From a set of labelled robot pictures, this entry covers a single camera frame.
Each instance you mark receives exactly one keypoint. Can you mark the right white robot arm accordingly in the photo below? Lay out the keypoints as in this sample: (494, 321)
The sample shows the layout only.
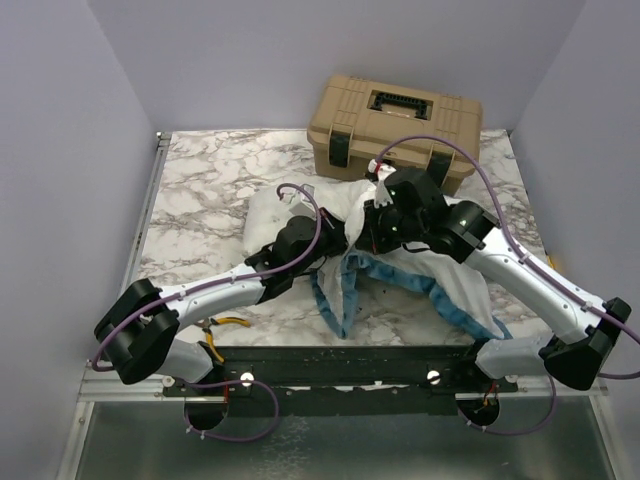
(584, 327)

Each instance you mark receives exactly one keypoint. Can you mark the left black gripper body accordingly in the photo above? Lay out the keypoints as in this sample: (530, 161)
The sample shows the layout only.
(331, 244)

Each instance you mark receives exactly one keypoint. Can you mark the white pillowcase blue trim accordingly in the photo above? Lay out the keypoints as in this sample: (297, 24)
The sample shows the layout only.
(458, 293)

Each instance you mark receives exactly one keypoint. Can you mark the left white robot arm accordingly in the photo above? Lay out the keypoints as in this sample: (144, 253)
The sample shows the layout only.
(138, 334)

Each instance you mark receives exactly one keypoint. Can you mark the yellow handled pliers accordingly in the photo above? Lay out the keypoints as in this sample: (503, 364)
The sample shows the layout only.
(211, 327)

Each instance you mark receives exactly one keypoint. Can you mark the white pillow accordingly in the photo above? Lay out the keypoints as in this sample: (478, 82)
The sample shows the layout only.
(267, 214)

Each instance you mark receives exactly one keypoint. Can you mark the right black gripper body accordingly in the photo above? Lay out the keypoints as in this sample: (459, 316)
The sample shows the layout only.
(387, 229)

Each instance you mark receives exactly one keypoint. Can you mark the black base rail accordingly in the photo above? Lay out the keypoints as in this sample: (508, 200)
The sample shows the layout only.
(319, 381)

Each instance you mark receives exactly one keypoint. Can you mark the tan plastic toolbox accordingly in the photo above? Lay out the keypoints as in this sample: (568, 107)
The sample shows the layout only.
(357, 118)

